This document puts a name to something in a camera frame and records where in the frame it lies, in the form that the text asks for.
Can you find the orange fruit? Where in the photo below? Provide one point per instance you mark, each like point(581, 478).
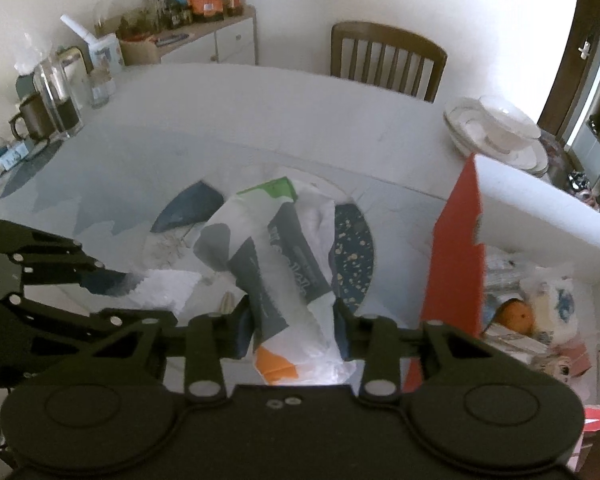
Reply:
point(515, 315)

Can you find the clear plastic snack bag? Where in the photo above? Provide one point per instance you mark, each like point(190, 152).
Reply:
point(549, 293)

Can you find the brown wooden chair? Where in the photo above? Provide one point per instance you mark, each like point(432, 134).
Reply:
point(387, 57)

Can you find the white side cabinet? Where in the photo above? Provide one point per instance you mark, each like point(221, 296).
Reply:
point(231, 41)

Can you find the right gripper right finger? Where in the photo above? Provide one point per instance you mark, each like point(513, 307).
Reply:
point(374, 340)

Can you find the silver foil snack bag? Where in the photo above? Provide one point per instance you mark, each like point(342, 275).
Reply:
point(504, 272)

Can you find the white patterned tissue pack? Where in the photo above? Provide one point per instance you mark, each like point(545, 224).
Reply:
point(275, 240)

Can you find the stacked white plates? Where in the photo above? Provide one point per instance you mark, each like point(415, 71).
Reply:
point(465, 121)

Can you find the glass pitcher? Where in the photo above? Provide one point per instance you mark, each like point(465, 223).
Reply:
point(52, 84)

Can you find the white crumpled paper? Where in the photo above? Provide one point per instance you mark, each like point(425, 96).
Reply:
point(163, 289)

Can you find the dark brown mug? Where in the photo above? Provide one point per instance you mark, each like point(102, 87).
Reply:
point(33, 112)

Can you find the red and white cardboard box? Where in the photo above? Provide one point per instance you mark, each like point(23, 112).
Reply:
point(496, 205)

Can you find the white porcelain bowl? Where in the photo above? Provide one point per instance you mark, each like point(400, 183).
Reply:
point(508, 129)

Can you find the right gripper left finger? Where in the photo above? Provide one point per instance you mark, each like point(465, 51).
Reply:
point(210, 338)

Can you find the round patterned placemat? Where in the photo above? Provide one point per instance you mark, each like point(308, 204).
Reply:
point(350, 249)

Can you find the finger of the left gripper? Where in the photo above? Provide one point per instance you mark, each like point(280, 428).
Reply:
point(104, 282)

